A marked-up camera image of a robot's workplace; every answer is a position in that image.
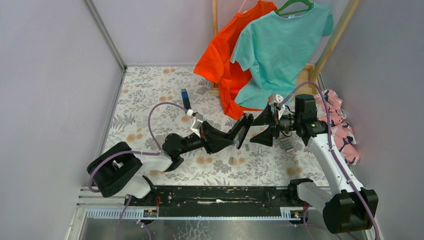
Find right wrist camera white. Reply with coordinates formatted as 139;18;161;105
268;93;285;120

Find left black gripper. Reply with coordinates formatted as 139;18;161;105
176;120;233;156

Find floral table mat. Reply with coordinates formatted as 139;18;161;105
104;66;328;187

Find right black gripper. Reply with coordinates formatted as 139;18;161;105
249;101;301;147

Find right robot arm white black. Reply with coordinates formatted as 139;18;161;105
250;94;379;234

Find orange t-shirt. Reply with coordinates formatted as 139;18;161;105
193;0;277;120

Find pink patterned cloth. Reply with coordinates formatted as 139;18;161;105
314;89;360;165

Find wooden clothes rack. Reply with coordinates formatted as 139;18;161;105
210;0;361;96

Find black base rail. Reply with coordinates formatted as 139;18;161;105
125;185;304;221

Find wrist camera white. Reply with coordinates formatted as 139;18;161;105
268;93;285;120
186;109;204;138

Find teal t-shirt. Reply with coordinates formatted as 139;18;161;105
230;3;334;109

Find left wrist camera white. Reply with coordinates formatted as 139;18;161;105
186;109;204;138

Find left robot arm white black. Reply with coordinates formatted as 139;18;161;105
87;121;246;206

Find pink clothes hanger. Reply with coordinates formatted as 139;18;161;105
237;0;259;14

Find small black stapler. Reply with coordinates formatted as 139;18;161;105
232;113;254;149

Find green clothes hanger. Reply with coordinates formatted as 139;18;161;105
275;0;314;17

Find blue stapler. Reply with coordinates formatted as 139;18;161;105
181;88;191;110

